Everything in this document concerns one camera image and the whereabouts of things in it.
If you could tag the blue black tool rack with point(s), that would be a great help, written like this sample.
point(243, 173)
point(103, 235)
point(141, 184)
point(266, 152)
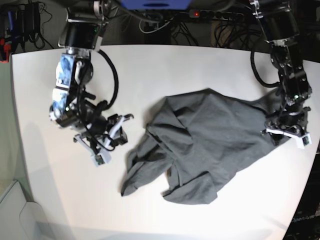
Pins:
point(24, 22)

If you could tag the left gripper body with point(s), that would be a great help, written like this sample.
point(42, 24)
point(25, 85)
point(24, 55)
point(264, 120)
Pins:
point(286, 124)

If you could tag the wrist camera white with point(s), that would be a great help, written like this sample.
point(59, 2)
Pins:
point(100, 159)
point(304, 141)

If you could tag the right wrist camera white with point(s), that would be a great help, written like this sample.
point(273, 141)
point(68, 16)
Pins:
point(100, 159)

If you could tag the blue box overhead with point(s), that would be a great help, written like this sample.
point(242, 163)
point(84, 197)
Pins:
point(155, 4)

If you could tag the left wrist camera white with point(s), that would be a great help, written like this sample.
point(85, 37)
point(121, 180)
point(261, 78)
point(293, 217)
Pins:
point(304, 141)

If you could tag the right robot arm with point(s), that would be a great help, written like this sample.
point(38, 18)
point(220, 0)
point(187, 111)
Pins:
point(72, 107)

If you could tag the red clamp at left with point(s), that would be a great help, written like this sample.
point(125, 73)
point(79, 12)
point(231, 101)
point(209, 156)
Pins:
point(5, 50)

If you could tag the dark grey t-shirt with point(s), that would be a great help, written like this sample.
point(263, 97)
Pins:
point(200, 140)

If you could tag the black power strip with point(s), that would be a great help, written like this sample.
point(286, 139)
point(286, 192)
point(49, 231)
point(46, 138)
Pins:
point(215, 15)

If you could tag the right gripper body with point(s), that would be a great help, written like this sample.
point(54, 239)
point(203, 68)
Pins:
point(105, 134)

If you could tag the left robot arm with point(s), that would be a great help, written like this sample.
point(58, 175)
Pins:
point(281, 31)

